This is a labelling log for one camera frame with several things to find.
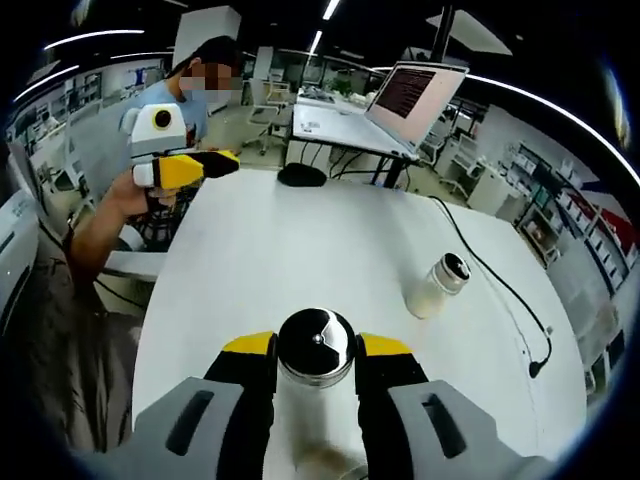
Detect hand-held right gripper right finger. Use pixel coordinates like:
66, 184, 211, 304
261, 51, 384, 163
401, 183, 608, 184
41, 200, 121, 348
354, 331, 555, 480

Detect white open laptop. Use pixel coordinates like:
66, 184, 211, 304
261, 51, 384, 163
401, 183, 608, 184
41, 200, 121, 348
363, 60, 471, 156

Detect shelf rack with white bins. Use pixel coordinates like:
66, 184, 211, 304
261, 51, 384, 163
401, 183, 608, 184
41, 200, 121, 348
514, 139, 636, 296

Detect black cable with plug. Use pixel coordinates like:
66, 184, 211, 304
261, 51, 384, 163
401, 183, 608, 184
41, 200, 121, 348
427, 193, 555, 379

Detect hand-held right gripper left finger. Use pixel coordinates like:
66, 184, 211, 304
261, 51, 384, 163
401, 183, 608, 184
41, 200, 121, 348
133, 329, 279, 480

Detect black computer mouse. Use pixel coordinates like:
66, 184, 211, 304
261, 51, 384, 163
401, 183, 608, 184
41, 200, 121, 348
277, 162, 327, 188

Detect glass seasoning bottle steel lid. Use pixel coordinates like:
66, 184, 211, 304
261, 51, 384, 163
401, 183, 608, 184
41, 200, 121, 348
272, 307, 371, 480
403, 252, 474, 321

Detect white side table black legs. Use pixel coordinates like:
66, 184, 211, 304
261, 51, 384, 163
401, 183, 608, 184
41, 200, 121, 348
291, 102, 421, 189

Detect white ceiling air unit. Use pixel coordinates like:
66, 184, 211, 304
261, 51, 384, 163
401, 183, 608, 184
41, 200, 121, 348
427, 7, 514, 56

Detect black ceiling pole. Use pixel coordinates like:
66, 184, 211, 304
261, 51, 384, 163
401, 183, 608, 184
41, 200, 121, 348
434, 4, 457, 64

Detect white chair with black base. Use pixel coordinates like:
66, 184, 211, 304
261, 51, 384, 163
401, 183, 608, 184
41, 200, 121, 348
102, 197, 194, 284

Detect white office chair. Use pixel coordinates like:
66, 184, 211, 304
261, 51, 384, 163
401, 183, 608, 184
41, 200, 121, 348
247, 77, 294, 151

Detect person's left hand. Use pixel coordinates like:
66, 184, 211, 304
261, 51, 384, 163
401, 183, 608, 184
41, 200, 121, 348
107, 173, 179, 219

